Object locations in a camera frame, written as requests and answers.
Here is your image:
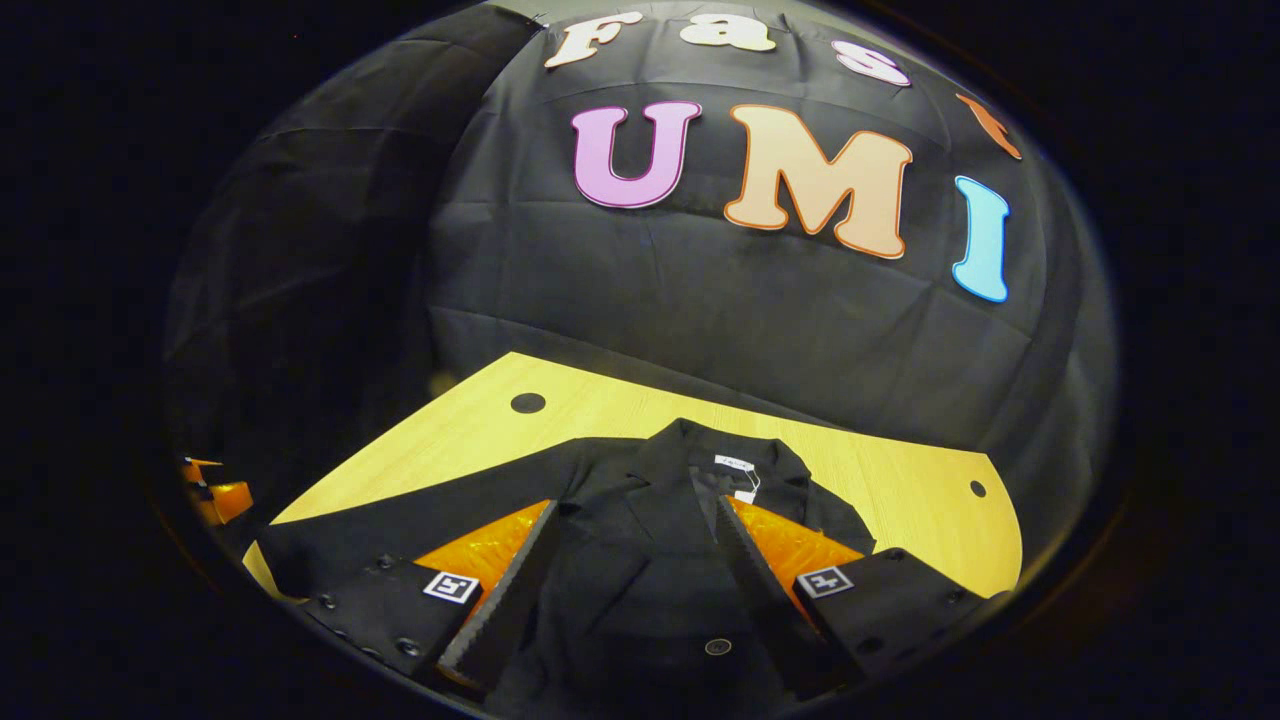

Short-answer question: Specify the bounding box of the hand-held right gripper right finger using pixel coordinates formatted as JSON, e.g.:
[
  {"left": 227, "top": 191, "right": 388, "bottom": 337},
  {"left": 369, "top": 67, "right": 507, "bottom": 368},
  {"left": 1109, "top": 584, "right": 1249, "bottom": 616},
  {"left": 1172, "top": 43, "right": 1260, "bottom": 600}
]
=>
[{"left": 714, "top": 497, "right": 1001, "bottom": 701}]

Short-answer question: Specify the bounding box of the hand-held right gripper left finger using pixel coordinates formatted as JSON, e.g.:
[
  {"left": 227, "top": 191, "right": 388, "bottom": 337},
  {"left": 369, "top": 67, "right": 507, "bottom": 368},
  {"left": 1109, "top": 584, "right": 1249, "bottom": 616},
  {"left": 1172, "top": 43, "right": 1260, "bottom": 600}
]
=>
[{"left": 300, "top": 500, "right": 559, "bottom": 696}]

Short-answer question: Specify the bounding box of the black button shirt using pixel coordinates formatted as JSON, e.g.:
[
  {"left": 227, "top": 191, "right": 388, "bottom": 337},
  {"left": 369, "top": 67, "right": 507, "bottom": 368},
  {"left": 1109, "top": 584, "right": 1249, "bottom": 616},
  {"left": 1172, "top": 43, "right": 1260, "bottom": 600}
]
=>
[{"left": 258, "top": 418, "right": 881, "bottom": 720}]

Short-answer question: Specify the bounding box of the black backdrop cloth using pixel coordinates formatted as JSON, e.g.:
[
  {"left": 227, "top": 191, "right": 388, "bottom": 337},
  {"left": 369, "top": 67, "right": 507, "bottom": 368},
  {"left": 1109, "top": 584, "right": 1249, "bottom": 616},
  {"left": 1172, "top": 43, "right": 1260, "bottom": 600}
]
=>
[{"left": 165, "top": 0, "right": 1116, "bottom": 561}]

